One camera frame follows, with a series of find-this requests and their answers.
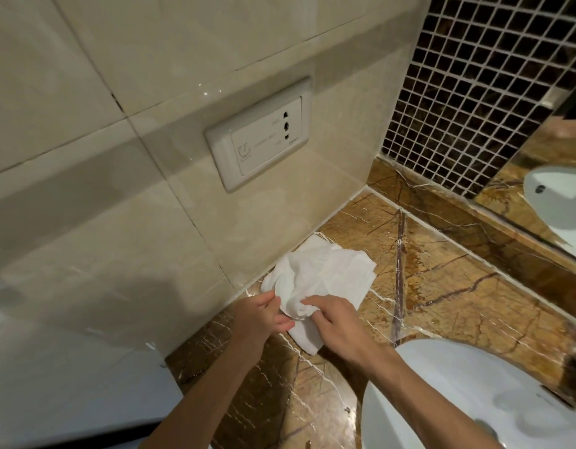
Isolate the person's left hand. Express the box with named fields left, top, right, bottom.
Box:
left=232, top=291, right=296, bottom=355

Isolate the person's right hand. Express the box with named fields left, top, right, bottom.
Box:
left=300, top=295, right=395, bottom=373

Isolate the white cloth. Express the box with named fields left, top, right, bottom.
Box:
left=260, top=234, right=377, bottom=356

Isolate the person's right forearm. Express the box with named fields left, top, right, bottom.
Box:
left=356, top=344, right=403, bottom=393

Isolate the person's left forearm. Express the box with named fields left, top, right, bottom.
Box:
left=147, top=332, right=266, bottom=449

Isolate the white sink basin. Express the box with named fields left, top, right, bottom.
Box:
left=361, top=340, right=576, bottom=449

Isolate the white wall socket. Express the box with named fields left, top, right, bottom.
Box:
left=204, top=76, right=313, bottom=194

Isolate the wall mirror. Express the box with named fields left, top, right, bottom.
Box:
left=472, top=86, right=576, bottom=267

